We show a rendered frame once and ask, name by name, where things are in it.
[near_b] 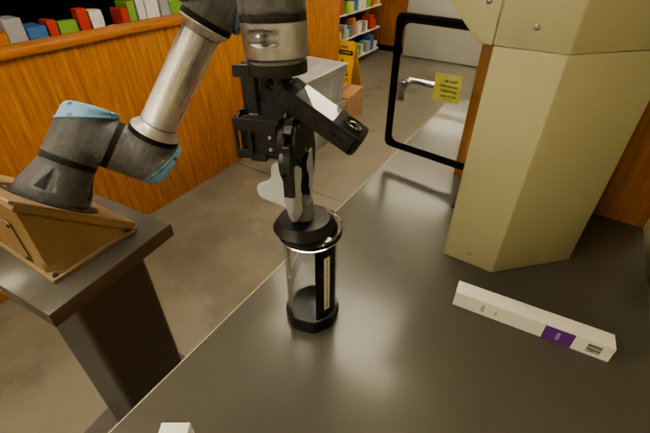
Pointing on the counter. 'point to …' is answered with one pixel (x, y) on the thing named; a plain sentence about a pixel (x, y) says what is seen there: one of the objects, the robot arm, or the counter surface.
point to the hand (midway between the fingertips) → (303, 207)
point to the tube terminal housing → (554, 103)
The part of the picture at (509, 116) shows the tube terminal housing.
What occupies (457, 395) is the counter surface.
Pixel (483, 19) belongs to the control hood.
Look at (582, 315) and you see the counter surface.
